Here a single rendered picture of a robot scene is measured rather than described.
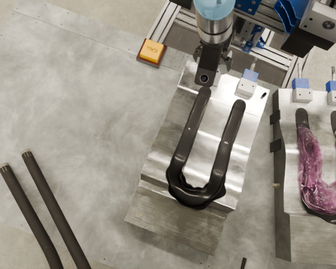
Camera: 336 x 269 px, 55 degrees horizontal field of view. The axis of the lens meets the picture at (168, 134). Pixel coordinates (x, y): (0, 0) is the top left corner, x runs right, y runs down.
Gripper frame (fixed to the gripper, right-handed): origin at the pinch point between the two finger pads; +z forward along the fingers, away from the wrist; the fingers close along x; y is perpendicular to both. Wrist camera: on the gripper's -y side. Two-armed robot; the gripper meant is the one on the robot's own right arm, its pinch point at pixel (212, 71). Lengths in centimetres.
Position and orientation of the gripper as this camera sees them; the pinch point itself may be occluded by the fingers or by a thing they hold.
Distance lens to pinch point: 93.7
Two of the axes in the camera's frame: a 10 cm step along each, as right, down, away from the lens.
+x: -9.3, -3.2, 2.0
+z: 1.5, 1.8, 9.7
